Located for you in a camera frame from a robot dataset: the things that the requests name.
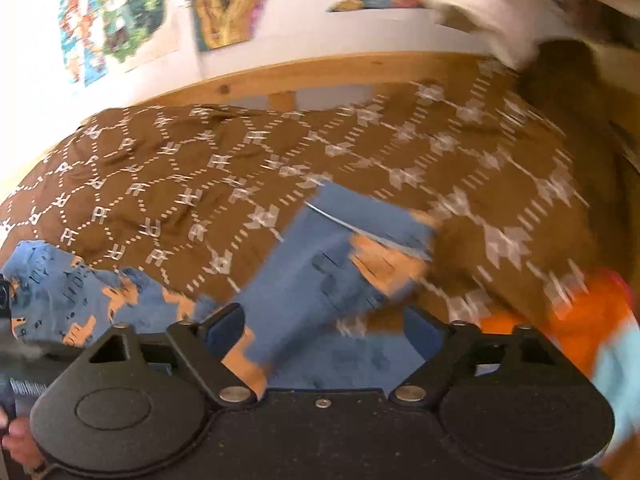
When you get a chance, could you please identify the blue pants with orange print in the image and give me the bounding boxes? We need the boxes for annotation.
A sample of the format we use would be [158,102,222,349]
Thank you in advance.
[0,182,441,396]

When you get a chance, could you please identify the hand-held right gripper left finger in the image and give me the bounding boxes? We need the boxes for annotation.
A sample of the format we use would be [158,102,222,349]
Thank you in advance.
[89,302,266,408]

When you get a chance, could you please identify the white garment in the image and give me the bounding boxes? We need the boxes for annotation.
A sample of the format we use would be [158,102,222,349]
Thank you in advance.
[422,0,640,72]

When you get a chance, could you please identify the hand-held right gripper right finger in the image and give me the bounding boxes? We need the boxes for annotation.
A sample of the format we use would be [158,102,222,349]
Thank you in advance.
[387,306,558,406]

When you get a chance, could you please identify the wooden bed frame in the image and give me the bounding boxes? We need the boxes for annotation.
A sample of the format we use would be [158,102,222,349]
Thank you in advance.
[0,50,501,188]

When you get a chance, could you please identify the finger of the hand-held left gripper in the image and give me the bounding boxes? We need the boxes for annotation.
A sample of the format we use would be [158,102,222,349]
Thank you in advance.
[27,341,96,362]

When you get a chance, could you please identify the colourful wall poster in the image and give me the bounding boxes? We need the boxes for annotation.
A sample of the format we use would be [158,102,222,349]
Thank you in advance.
[187,0,272,54]
[59,0,182,87]

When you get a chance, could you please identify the brown orange turquoise printed blanket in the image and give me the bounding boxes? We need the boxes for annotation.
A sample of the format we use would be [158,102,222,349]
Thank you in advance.
[0,55,640,463]

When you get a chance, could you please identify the person's left hand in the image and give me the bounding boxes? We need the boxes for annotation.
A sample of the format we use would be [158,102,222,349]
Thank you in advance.
[0,412,48,478]

